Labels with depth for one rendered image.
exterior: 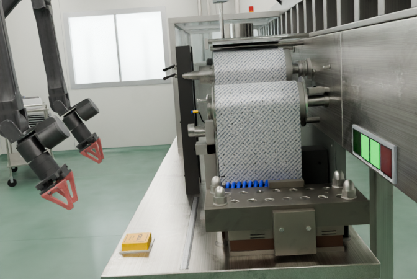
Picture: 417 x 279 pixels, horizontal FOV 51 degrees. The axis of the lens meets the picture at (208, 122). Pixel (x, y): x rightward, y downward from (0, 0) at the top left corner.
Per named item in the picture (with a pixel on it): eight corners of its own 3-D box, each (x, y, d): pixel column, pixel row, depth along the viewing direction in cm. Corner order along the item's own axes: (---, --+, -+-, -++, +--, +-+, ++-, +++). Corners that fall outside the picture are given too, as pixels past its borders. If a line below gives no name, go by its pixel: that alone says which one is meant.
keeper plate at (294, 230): (273, 252, 109) (272, 209, 107) (314, 250, 108) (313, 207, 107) (275, 256, 106) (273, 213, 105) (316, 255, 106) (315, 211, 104)
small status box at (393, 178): (352, 153, 104) (351, 124, 103) (355, 153, 104) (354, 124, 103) (393, 184, 79) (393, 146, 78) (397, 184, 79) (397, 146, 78)
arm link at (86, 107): (56, 101, 163) (50, 103, 155) (82, 84, 163) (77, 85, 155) (76, 128, 165) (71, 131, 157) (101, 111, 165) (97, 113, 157)
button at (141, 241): (127, 241, 124) (126, 232, 123) (152, 240, 123) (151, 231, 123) (121, 252, 117) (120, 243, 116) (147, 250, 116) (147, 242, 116)
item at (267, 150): (220, 187, 128) (216, 124, 125) (301, 183, 127) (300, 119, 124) (220, 188, 127) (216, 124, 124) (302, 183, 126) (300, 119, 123)
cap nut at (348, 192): (339, 194, 112) (339, 178, 111) (354, 194, 111) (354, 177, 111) (343, 199, 108) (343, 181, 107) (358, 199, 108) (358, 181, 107)
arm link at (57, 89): (35, -7, 158) (25, -12, 147) (51, -9, 158) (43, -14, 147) (57, 111, 164) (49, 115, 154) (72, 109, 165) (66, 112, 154)
